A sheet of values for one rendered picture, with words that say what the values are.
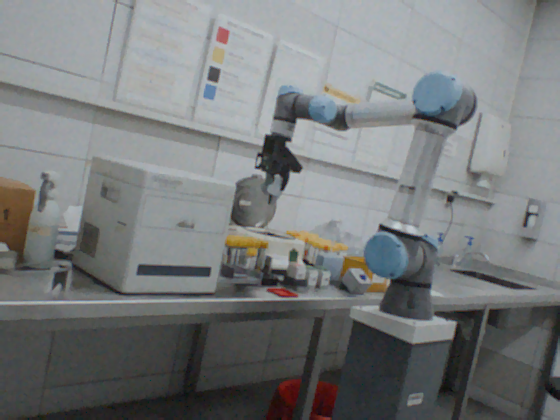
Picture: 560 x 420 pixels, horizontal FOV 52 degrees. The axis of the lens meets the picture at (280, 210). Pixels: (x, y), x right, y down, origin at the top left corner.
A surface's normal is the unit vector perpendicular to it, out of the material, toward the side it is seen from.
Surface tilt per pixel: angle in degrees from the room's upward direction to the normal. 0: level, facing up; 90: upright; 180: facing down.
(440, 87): 82
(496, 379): 90
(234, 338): 90
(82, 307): 90
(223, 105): 95
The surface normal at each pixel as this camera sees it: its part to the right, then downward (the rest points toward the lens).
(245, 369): 0.69, 0.19
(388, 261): -0.63, 0.04
